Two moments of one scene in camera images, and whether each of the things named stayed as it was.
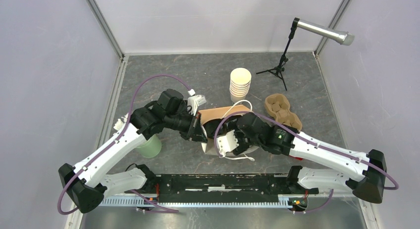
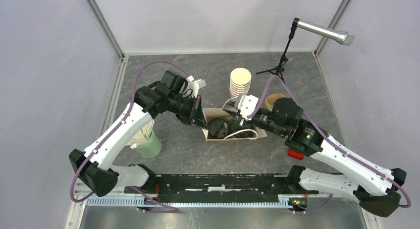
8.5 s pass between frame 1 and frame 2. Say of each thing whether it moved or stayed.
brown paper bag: moved
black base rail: stayed
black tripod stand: stayed
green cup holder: stayed
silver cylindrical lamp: stayed
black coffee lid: moved
